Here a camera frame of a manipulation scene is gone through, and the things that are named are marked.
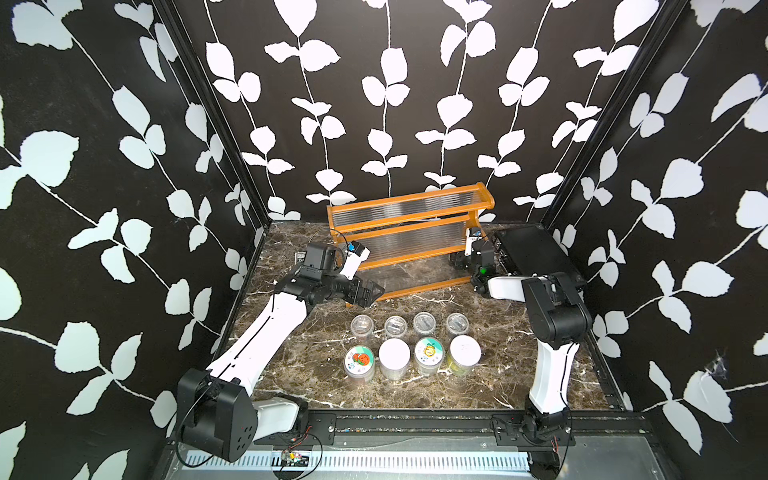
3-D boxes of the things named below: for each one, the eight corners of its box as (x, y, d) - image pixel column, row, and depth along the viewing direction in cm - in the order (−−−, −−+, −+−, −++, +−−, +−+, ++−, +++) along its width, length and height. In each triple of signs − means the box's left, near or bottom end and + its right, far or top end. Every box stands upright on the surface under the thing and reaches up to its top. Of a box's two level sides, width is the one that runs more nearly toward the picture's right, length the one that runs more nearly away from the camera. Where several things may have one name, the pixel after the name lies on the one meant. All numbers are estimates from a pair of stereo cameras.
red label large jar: (346, 383, 83) (342, 373, 76) (349, 356, 87) (345, 345, 81) (374, 383, 83) (372, 373, 76) (375, 356, 87) (374, 345, 81)
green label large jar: (447, 376, 85) (453, 364, 77) (444, 347, 90) (449, 334, 83) (476, 376, 85) (484, 364, 77) (471, 347, 90) (478, 334, 83)
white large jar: (378, 380, 83) (377, 369, 76) (379, 349, 89) (379, 337, 82) (409, 380, 83) (411, 370, 76) (408, 350, 89) (409, 337, 82)
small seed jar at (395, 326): (393, 345, 90) (393, 337, 85) (382, 330, 93) (381, 321, 88) (408, 335, 92) (410, 326, 88) (397, 320, 96) (398, 311, 91)
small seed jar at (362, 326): (352, 341, 91) (350, 332, 86) (354, 323, 95) (352, 314, 90) (372, 341, 91) (371, 333, 86) (373, 323, 95) (372, 314, 90)
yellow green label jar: (414, 376, 84) (416, 366, 78) (413, 347, 89) (415, 336, 83) (441, 376, 84) (445, 366, 78) (438, 347, 89) (442, 336, 83)
